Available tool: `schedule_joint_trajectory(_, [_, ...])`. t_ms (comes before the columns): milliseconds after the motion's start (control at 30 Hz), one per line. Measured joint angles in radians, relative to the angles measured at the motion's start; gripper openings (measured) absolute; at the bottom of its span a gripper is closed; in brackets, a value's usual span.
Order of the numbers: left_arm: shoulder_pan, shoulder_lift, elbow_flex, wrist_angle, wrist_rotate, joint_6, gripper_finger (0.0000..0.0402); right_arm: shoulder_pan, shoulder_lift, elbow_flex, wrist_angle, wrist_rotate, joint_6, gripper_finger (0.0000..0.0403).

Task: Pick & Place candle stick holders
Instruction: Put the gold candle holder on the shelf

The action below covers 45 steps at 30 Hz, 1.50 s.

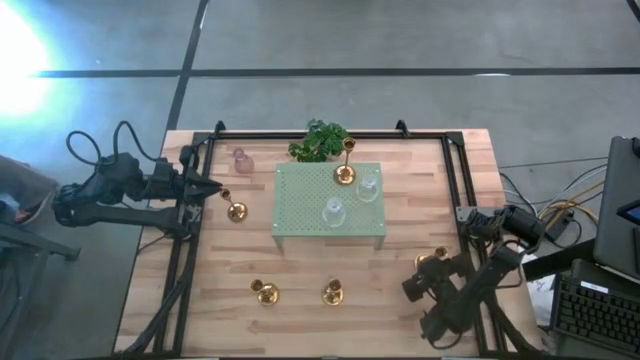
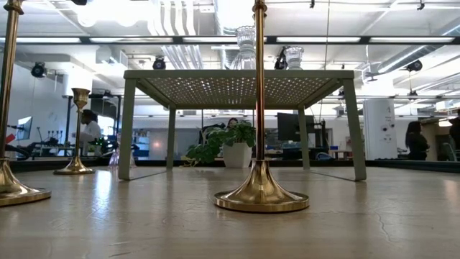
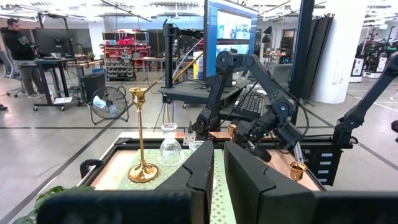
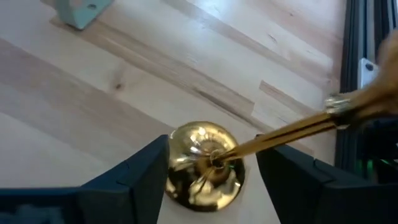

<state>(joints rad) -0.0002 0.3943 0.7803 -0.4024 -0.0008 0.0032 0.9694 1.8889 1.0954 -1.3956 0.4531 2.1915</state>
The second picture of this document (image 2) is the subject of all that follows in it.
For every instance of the white column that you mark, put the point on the white column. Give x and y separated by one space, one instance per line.
380 129

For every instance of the black ceiling spot lamp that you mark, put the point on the black ceiling spot lamp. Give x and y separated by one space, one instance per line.
279 64
39 69
159 63
415 65

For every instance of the pale green perforated metal shelf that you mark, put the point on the pale green perforated metal shelf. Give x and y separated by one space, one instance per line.
233 74

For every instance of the clear ribbed glass candle holder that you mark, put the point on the clear ribbed glass candle holder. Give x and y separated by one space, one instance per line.
294 59
246 54

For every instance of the black overhead frame crossbar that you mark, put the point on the black overhead frame crossbar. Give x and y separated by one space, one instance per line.
85 40

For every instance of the green plant in white pot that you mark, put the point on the green plant in white pot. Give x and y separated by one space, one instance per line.
237 154

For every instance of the black computer monitor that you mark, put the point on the black computer monitor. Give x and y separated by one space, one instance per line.
287 124

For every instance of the black table border rail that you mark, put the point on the black table border rail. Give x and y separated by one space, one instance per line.
151 163

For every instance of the pink ribbed glass candle holder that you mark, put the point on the pink ribbed glass candle holder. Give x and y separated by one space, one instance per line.
115 158

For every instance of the person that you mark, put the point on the person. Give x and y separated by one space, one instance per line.
231 123
455 129
90 131
417 140

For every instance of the short brass candlestick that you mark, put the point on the short brass candlestick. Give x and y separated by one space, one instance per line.
75 167

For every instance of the silver computer monitor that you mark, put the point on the silver computer monitor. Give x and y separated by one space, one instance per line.
24 128

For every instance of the tall brass candlestick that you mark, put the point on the tall brass candlestick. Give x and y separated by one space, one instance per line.
261 194
10 190

